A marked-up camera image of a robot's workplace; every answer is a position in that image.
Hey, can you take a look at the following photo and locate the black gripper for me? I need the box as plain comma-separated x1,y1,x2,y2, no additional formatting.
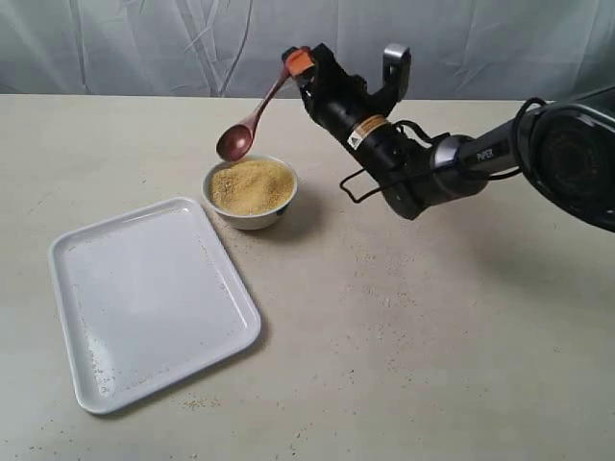
282,43,407,178

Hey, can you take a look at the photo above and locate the brown wooden spoon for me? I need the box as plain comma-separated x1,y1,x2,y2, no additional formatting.
215,65,289,162

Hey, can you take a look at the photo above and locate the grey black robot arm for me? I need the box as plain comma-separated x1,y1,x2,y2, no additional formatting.
283,44,614,231

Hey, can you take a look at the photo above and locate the tan granular powder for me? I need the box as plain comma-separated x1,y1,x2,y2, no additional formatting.
209,160,295,216

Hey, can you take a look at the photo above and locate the white backdrop cloth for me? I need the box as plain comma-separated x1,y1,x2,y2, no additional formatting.
1,0,614,100

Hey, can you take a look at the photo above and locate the white ceramic bowl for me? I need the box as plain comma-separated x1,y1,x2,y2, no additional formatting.
202,156,298,231

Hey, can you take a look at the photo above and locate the white rectangular tray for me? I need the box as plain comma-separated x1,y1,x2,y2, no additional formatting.
48,197,261,415

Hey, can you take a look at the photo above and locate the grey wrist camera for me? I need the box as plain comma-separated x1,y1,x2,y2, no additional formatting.
376,43,412,104

